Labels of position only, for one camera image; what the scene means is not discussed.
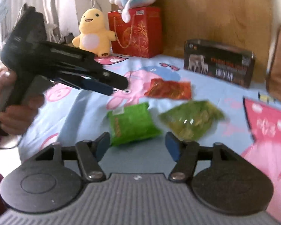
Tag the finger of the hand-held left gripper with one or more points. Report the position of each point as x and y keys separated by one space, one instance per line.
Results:
x=98 y=88
x=117 y=82

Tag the wooden headboard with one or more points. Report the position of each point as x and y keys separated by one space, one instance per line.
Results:
x=213 y=11

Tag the pig print bed sheet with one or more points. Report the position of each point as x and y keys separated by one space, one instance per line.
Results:
x=84 y=112

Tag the yellow plush toy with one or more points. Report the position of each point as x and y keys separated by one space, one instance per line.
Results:
x=93 y=37

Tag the red gift bag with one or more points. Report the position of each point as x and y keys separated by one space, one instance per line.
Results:
x=142 y=35

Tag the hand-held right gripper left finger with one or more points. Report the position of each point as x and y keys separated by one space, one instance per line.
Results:
x=103 y=145

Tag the person's left hand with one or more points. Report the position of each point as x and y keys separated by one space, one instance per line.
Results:
x=16 y=118

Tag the red snack packet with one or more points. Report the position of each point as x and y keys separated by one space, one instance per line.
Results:
x=171 y=90

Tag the white curtain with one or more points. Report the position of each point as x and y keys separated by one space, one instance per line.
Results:
x=56 y=0

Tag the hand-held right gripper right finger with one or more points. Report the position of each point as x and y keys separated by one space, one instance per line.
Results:
x=173 y=148

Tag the black sheep print box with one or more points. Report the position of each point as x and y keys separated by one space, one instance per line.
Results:
x=224 y=68

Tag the bright green snack packet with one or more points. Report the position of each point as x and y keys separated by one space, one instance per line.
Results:
x=133 y=124

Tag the translucent green snack packet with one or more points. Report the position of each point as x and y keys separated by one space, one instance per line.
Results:
x=192 y=119

